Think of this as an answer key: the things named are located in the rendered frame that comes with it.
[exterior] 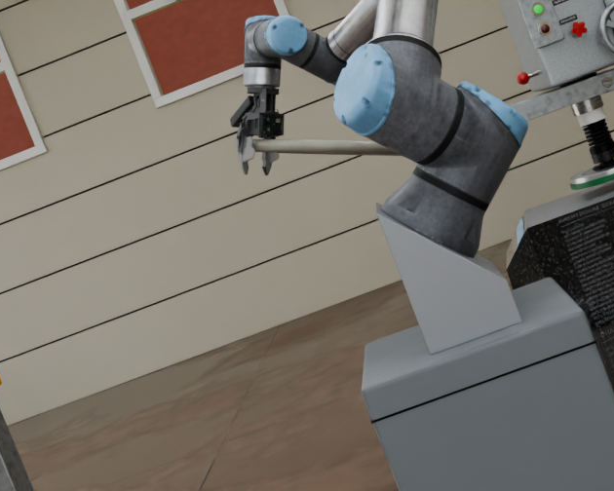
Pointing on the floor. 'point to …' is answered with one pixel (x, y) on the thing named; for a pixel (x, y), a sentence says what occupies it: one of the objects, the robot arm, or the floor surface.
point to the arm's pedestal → (502, 405)
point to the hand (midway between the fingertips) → (254, 169)
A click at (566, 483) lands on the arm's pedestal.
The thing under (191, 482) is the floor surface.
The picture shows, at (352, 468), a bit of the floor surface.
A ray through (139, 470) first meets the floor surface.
